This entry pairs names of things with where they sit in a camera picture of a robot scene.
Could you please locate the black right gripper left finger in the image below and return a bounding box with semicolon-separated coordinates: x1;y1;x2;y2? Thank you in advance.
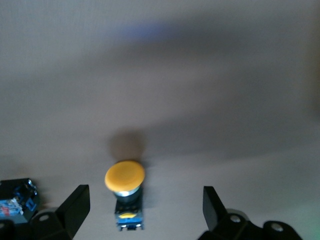
29;184;91;240

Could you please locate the yellow mushroom push button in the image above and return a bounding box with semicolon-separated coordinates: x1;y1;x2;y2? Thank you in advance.
104;160;146;232

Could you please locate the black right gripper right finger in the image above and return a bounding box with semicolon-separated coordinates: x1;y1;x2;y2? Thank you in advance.
196;185;304;240

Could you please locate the red button black body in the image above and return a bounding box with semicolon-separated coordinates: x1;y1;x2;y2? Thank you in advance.
0;177;40;226

